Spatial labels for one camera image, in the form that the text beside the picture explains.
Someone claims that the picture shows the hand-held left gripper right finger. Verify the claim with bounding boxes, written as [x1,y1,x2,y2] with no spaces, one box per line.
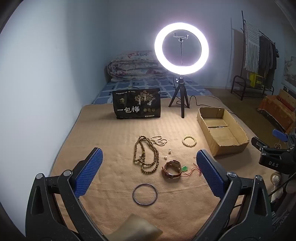
[196,149,274,241]

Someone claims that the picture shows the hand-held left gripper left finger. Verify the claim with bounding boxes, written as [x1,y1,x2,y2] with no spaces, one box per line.
[25,147,104,241]

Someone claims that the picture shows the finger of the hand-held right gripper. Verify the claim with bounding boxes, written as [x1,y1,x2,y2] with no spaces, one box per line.
[272,129,296,149]
[251,137,278,154]

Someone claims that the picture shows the green pendant with red cord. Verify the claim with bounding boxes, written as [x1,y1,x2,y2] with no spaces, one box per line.
[179,162,205,178]

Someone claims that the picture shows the cardboard box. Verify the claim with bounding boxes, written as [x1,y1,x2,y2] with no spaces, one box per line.
[196,107,249,157]

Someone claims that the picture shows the brown leather strap watch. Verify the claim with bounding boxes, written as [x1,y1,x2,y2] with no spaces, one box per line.
[163,160,183,179]

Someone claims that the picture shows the orange patterned box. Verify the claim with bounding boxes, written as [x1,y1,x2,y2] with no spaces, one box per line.
[258,89,296,133]

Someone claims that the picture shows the white plush toy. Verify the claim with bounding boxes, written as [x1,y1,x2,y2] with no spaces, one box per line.
[270,174,287,202]

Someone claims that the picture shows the dark metal bangle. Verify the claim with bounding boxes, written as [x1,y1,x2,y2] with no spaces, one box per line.
[132,184,158,206]

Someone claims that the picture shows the yellow box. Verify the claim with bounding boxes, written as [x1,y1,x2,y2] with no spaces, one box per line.
[248,73,264,88]

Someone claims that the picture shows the black clothes rack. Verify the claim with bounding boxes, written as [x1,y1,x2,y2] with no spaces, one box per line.
[231,10,277,101]

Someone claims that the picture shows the beige foam piece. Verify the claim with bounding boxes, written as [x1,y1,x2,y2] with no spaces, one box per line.
[105,214,164,241]

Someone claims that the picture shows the dark hanging clothes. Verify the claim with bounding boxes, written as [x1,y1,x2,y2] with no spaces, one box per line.
[257,35,278,81]

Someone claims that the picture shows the black snack bag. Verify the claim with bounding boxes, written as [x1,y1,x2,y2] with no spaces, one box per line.
[112,88,162,120]

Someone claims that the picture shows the white striped towel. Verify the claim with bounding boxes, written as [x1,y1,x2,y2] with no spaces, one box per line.
[243,20,261,73]

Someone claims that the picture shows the brown hanging cloth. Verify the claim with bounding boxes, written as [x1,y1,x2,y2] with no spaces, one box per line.
[232,28,244,77]

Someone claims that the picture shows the folded floral quilt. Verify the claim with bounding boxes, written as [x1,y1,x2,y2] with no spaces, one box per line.
[107,50,172,82]

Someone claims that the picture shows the black phone holder clamp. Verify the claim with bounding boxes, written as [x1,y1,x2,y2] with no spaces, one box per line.
[173,33,190,66]

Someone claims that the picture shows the white bead bracelet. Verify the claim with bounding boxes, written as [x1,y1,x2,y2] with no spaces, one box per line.
[182,136,197,147]

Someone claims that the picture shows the wooden bead necklace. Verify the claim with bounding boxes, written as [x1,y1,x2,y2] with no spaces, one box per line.
[133,136,160,174]

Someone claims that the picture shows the white pearl necklace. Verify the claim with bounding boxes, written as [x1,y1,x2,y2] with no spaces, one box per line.
[149,136,167,147]

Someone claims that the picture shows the wall poster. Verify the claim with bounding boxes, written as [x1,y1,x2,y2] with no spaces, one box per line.
[282,52,296,87]

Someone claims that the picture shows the black power cable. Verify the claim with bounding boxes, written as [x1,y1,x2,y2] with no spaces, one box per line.
[176,95,235,114]

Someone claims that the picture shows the white ring light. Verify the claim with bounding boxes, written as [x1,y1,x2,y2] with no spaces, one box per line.
[154,22,209,75]

